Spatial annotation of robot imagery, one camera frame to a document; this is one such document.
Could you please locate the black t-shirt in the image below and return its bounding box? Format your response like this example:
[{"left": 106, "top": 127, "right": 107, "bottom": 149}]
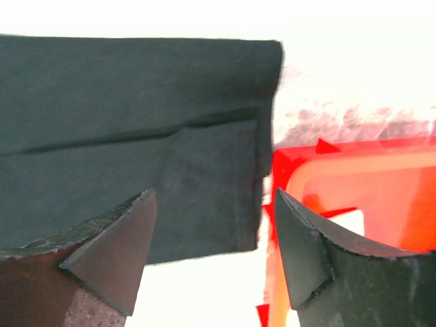
[{"left": 1, "top": 35, "right": 283, "bottom": 264}]

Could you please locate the red plastic bin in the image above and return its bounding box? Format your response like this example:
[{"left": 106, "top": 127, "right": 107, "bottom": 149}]
[{"left": 258, "top": 136, "right": 435, "bottom": 326}]

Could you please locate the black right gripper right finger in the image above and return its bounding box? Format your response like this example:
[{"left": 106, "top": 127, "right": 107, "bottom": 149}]
[{"left": 275, "top": 189, "right": 435, "bottom": 327}]

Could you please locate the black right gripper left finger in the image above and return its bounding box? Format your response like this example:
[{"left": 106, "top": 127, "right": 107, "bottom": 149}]
[{"left": 1, "top": 190, "right": 157, "bottom": 326}]

